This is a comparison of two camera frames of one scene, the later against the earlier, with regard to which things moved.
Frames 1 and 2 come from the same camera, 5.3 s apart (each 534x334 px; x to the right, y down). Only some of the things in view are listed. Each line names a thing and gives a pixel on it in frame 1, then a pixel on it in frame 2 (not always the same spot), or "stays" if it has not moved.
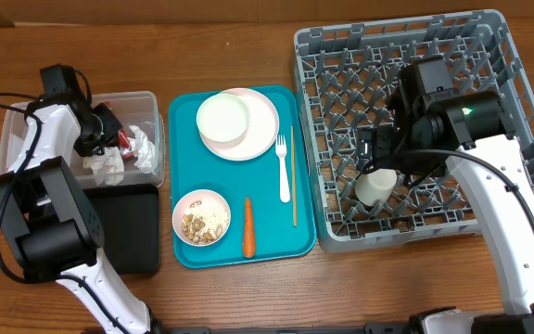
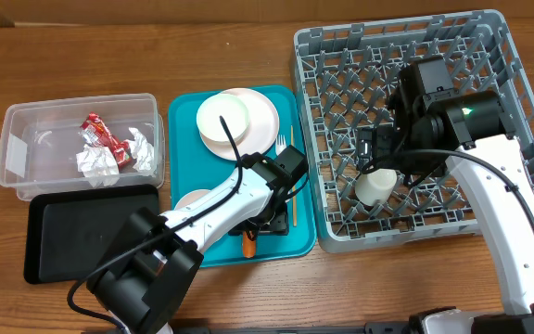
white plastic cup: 374,186 stays
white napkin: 144,150 stays
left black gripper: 91,147 → 280,224
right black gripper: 387,138 stays
